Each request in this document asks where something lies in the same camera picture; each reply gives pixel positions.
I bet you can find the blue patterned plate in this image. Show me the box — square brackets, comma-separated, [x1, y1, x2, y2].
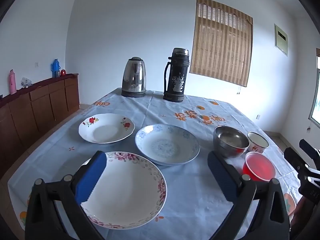
[135, 124, 201, 166]

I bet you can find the red plastic bowl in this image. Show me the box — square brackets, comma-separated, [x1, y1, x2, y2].
[243, 151, 276, 182]

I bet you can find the pink thermos bottle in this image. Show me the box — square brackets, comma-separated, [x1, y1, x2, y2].
[9, 69, 17, 95]

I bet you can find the bamboo window blind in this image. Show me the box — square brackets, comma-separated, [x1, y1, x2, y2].
[189, 0, 254, 88]

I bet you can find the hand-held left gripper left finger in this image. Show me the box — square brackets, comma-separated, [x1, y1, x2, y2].
[25, 151, 108, 240]

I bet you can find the green framed wall panel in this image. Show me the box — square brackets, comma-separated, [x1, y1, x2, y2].
[274, 23, 288, 56]

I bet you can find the pink flower rimmed plate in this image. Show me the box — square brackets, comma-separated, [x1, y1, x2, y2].
[79, 151, 167, 230]

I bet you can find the brown wooden sideboard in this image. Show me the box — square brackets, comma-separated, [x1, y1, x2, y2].
[0, 73, 80, 180]

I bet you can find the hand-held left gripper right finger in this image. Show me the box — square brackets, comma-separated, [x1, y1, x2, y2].
[207, 151, 292, 240]

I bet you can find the red flower white plate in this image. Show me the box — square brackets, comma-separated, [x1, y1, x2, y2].
[78, 113, 136, 144]

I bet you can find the printed light blue tablecloth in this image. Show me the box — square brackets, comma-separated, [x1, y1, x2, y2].
[7, 88, 309, 240]

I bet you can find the stainless steel electric kettle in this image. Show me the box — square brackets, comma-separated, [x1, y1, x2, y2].
[121, 57, 147, 98]

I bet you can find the blue thermos jug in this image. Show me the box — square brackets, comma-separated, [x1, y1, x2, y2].
[51, 59, 61, 78]

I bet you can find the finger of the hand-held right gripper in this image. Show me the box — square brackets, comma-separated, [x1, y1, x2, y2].
[299, 139, 320, 162]
[284, 147, 320, 180]

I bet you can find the window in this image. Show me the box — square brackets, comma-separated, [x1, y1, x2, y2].
[308, 47, 320, 126]

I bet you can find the white enamel bowl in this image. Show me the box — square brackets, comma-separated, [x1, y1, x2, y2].
[247, 132, 270, 154]

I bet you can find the stainless steel bowl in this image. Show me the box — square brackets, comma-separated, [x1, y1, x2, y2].
[213, 125, 250, 158]

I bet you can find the worn black thermos flask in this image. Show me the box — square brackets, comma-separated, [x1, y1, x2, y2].
[163, 48, 190, 102]

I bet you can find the person's right hand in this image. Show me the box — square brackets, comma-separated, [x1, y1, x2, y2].
[291, 196, 320, 240]

